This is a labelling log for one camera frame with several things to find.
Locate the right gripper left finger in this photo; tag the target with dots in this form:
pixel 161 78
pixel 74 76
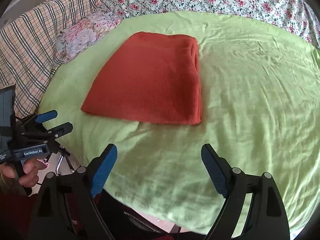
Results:
pixel 65 207

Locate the person's left hand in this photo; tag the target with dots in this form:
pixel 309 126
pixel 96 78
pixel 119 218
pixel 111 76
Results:
pixel 31 168

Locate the orange knit sweater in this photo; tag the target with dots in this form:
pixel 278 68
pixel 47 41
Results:
pixel 152 78

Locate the pastel floral pillow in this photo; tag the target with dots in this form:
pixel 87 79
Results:
pixel 73 40

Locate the light green bed sheet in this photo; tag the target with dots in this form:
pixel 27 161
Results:
pixel 260 99

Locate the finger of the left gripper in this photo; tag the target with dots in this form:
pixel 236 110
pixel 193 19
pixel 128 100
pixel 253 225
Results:
pixel 61 130
pixel 41 118

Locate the plaid checked blanket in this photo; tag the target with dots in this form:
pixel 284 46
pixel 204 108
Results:
pixel 28 48

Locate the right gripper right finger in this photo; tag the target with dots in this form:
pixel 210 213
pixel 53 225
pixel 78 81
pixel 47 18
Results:
pixel 266 218

